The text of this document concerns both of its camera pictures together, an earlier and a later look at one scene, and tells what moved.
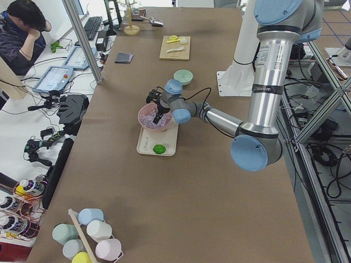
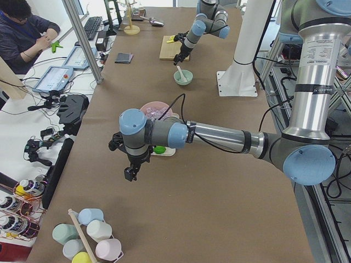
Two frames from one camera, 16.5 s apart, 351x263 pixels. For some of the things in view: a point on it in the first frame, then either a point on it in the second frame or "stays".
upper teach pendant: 77,58 stays
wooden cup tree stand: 130,29 stays
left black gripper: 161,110 to 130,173
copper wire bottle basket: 21,209 stays
